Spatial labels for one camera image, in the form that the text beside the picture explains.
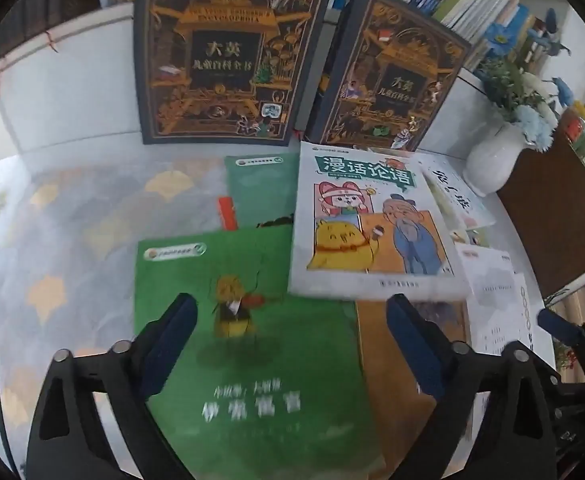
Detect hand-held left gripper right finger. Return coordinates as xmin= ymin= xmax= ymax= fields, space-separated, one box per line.
xmin=387 ymin=294 xmax=559 ymax=480

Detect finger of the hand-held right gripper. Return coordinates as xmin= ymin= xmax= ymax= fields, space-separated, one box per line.
xmin=537 ymin=308 xmax=585 ymax=361

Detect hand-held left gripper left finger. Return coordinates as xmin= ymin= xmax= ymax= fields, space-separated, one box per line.
xmin=26 ymin=292 xmax=198 ymax=480

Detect orange brown book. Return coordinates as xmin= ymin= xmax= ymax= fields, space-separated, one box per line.
xmin=355 ymin=297 xmax=473 ymax=411

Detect pale grey cloud print book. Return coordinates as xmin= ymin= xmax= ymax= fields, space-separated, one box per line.
xmin=455 ymin=245 xmax=556 ymax=413

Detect green bee cover book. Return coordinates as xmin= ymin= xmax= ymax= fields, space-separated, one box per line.
xmin=135 ymin=225 xmax=389 ymax=480

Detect light green illustrated book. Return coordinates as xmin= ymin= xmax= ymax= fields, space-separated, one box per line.
xmin=447 ymin=227 xmax=491 ymax=247

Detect white comic cover book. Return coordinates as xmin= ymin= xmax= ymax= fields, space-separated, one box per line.
xmin=287 ymin=141 xmax=474 ymax=302

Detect white book large black lettering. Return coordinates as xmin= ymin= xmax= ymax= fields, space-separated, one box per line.
xmin=415 ymin=152 xmax=497 ymax=231

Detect teal book red robed girl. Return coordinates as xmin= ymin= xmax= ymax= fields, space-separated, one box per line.
xmin=224 ymin=154 xmax=301 ymax=231

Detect brown wooden side table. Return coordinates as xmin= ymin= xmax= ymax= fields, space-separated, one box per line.
xmin=495 ymin=130 xmax=585 ymax=376

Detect white ribbed vase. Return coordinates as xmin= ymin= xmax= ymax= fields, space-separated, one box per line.
xmin=463 ymin=121 xmax=529 ymax=198

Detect glass jar colourful contents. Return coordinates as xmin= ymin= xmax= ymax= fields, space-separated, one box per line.
xmin=560 ymin=101 xmax=585 ymax=147

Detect blue white artificial flowers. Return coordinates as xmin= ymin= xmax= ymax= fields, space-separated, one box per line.
xmin=473 ymin=7 xmax=578 ymax=153

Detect white bookshelf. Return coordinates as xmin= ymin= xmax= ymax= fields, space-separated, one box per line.
xmin=0 ymin=5 xmax=493 ymax=171

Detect large dark encyclopedia book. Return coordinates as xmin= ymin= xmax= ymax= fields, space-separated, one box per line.
xmin=133 ymin=0 xmax=337 ymax=147
xmin=295 ymin=0 xmax=473 ymax=153

